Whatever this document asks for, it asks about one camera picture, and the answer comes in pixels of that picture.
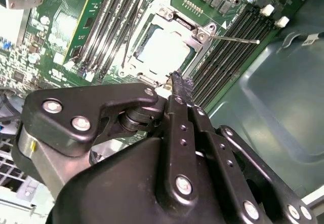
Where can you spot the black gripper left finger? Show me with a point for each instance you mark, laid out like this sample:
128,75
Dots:
76,102

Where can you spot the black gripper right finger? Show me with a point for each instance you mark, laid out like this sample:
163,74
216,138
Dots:
220,158

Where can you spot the metal locking lever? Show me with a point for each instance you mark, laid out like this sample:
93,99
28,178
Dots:
126,44
235,39

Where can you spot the silver CPU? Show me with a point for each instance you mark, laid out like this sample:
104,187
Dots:
164,49

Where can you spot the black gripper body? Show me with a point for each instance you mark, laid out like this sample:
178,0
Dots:
114,188

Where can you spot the metal socket cover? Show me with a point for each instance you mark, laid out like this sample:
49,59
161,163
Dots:
182,32

